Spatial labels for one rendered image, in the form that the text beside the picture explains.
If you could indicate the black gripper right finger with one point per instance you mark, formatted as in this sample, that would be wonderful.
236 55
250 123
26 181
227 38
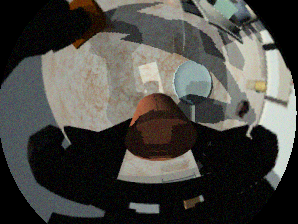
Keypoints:
211 144

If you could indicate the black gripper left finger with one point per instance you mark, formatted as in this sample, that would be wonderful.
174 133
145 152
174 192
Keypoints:
108 145

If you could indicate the cream open cylinder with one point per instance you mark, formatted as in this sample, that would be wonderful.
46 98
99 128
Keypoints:
252 16

